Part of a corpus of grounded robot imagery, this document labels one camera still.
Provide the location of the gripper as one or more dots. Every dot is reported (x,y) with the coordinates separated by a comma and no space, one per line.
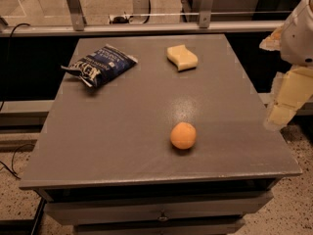
(298,39)

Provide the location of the yellow wavy sponge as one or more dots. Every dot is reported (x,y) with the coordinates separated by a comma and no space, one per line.
(182,57)

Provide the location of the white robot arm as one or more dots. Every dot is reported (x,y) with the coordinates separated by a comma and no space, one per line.
(296,45)

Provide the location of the orange fruit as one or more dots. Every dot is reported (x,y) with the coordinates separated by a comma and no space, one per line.
(183,136)

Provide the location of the blue chip bag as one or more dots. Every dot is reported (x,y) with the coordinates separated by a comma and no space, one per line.
(101,66)

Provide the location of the grey cabinet drawer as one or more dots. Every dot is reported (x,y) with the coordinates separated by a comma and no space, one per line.
(158,208)

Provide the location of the metal railing frame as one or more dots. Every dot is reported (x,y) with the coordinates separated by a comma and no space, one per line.
(91,17)

